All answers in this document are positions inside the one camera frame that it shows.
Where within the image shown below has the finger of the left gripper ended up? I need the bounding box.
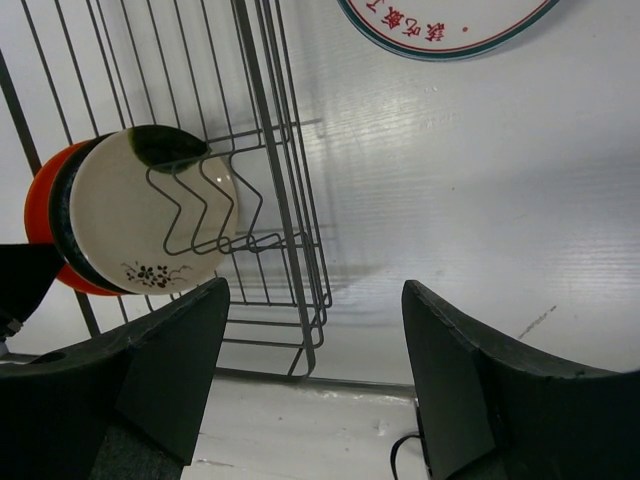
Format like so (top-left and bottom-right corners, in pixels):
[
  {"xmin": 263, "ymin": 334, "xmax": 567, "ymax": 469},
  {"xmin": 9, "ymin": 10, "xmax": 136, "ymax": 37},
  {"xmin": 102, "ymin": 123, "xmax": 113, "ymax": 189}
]
[{"xmin": 1, "ymin": 244, "xmax": 64, "ymax": 333}]

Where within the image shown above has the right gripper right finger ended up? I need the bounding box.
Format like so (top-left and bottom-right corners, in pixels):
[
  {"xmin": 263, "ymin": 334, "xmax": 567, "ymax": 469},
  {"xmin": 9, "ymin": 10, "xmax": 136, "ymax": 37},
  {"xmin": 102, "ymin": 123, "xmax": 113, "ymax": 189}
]
[{"xmin": 402, "ymin": 280, "xmax": 639, "ymax": 479}]

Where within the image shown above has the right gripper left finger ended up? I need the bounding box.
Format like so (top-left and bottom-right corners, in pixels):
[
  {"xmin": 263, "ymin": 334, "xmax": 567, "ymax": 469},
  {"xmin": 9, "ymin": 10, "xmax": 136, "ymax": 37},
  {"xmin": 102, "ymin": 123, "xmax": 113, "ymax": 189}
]
[{"xmin": 1, "ymin": 278, "xmax": 230, "ymax": 479}]

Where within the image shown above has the white plate orange sunburst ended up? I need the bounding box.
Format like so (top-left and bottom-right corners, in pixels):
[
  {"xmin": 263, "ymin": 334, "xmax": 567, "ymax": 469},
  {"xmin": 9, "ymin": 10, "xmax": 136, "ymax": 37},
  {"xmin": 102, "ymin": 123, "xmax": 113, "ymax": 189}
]
[{"xmin": 338, "ymin": 0, "xmax": 559, "ymax": 61}]

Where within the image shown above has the green patterned plate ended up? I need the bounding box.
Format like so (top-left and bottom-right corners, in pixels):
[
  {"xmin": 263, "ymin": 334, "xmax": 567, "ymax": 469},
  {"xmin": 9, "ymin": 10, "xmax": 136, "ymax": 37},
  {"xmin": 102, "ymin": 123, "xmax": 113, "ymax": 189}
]
[{"xmin": 48, "ymin": 133, "xmax": 127, "ymax": 296}]

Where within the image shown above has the cream plate floral print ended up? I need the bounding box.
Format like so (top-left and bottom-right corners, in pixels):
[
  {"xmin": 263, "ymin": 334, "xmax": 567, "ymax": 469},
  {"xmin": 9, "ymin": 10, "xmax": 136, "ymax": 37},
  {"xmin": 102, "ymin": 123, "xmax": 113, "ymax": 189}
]
[{"xmin": 70, "ymin": 125, "xmax": 239, "ymax": 295}]

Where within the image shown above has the wire dish rack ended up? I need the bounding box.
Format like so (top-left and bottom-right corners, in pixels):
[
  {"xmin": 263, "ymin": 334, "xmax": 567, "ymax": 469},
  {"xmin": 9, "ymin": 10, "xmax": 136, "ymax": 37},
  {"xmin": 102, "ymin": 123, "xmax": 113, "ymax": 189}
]
[{"xmin": 1, "ymin": 1, "xmax": 332, "ymax": 381}]

